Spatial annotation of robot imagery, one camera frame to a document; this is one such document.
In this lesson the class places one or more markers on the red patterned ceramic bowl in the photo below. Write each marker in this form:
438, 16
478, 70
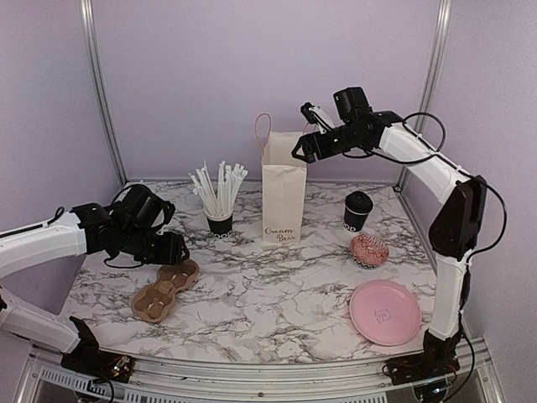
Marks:
369, 251

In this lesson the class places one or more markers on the brown cardboard cup carrier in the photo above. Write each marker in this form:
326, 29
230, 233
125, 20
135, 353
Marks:
153, 303

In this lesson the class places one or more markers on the pink plastic plate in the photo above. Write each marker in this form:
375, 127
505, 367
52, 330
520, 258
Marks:
385, 313

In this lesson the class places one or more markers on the left aluminium frame post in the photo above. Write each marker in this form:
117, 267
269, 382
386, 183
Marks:
89, 29

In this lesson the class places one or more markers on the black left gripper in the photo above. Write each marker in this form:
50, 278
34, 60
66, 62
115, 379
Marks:
171, 253

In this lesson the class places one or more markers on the black cup of straws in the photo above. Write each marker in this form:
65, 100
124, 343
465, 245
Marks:
218, 197

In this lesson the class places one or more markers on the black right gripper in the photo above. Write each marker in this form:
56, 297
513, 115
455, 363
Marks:
310, 148

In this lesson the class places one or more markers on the right aluminium frame post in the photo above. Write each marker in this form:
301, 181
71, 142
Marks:
437, 54

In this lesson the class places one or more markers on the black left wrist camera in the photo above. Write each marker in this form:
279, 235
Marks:
142, 205

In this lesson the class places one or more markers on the black paper coffee cup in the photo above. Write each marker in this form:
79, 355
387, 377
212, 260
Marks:
354, 222

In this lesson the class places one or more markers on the aluminium frame post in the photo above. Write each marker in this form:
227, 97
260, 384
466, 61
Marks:
89, 29
437, 54

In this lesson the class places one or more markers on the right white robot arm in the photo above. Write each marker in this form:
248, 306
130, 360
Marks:
453, 233

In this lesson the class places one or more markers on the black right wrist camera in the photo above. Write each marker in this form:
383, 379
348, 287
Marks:
351, 104

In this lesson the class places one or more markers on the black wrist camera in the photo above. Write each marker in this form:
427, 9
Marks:
351, 104
142, 205

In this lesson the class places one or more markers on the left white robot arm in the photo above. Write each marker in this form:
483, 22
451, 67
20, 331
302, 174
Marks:
23, 248

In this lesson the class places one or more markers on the black plastic cup lid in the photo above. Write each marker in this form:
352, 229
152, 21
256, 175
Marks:
359, 202

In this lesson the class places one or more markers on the white paper gift bag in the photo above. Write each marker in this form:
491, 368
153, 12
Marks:
283, 186

